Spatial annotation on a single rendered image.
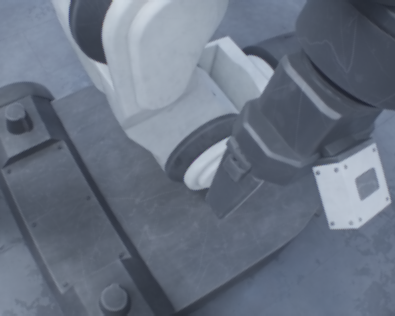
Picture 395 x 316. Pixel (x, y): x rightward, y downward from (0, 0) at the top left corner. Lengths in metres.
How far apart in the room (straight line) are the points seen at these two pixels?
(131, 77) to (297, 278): 0.66
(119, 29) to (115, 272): 0.41
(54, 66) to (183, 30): 0.83
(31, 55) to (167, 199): 0.61
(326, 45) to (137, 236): 0.55
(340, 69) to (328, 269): 0.77
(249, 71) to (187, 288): 0.35
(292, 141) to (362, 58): 0.07
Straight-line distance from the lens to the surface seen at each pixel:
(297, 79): 0.25
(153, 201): 0.75
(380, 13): 0.22
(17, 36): 1.26
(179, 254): 0.72
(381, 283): 1.02
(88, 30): 0.35
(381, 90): 0.24
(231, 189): 0.30
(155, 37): 0.34
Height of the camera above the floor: 0.85
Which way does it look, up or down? 58 degrees down
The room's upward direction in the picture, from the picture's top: 17 degrees clockwise
